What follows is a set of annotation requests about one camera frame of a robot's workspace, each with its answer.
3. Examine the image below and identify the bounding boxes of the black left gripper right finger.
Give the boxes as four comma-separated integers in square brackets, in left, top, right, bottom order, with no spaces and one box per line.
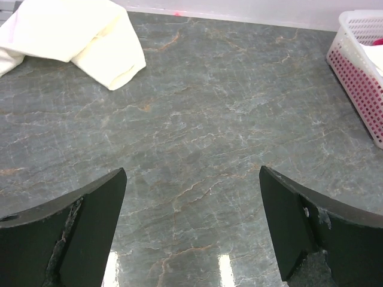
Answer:
[259,166,382,286]

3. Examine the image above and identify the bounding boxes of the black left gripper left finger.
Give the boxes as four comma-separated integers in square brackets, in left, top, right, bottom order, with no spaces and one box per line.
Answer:
[1,168,127,286]

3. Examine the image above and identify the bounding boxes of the cream cloth napkin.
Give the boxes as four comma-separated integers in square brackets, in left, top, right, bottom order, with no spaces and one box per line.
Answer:
[1,1,146,91]

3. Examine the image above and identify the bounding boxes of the white plastic basket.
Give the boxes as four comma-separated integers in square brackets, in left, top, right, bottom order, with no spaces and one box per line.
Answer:
[326,10,382,148]

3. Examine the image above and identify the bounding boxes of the white folded cloth in basket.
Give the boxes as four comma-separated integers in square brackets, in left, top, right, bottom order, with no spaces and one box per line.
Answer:
[362,45,383,77]

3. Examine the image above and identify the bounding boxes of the pink cloth in basket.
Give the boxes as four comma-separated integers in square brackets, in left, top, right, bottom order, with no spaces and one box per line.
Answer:
[372,38,383,46]

